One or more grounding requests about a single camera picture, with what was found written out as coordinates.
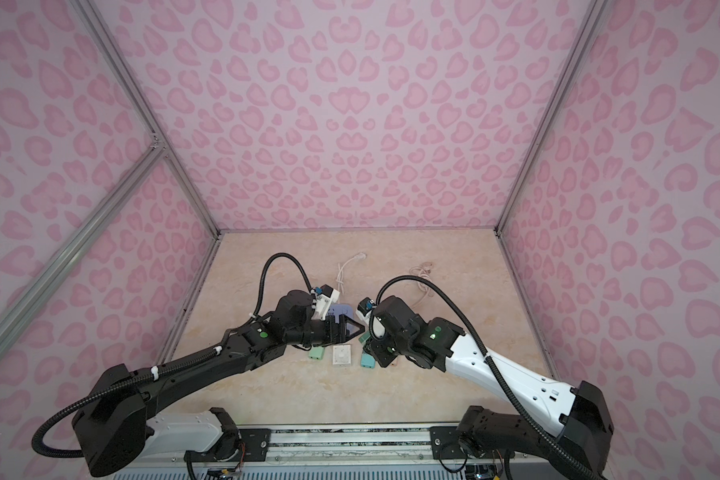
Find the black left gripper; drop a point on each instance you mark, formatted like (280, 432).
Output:
(344, 336)

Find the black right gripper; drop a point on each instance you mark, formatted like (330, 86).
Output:
(375, 339)

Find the teal plug adapter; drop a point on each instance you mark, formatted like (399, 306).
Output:
(367, 361)

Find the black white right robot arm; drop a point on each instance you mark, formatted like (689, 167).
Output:
(569, 426)

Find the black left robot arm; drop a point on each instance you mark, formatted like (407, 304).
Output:
(109, 427)

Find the white plug adapter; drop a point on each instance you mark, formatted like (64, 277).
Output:
(341, 355)

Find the light green plug adapter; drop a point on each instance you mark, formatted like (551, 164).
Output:
(316, 353)

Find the blue square power strip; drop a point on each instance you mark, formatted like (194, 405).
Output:
(339, 312)

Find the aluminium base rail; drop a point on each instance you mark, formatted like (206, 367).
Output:
(347, 451)

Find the left aluminium frame beam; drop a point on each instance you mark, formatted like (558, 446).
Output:
(16, 318)

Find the right aluminium corner post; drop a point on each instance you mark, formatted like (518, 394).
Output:
(584, 40)

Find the aluminium corner post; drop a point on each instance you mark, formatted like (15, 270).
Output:
(106, 43)
(584, 40)

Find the left aluminium corner post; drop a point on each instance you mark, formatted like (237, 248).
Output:
(106, 43)

